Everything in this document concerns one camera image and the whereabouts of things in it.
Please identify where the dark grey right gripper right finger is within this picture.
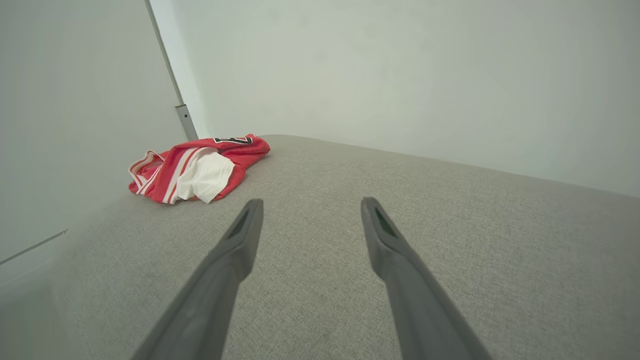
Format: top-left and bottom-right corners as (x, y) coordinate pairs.
(361, 196), (493, 360)

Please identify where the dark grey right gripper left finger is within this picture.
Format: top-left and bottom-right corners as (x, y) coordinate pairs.
(131, 198), (264, 360)

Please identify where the red basketball jersey number 23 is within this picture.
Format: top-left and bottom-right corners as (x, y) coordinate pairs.
(128, 133), (271, 205)

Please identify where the grey metal wall strip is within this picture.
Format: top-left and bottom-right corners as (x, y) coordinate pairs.
(144, 0), (200, 142)

